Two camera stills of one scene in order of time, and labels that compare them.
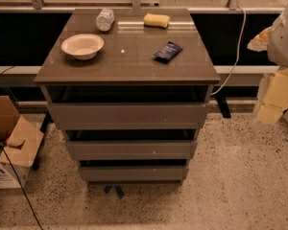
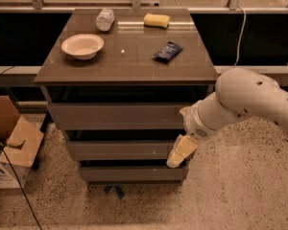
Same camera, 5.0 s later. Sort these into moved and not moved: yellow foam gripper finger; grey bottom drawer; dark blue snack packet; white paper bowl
Moved: yellow foam gripper finger
Not moved: white paper bowl; dark blue snack packet; grey bottom drawer
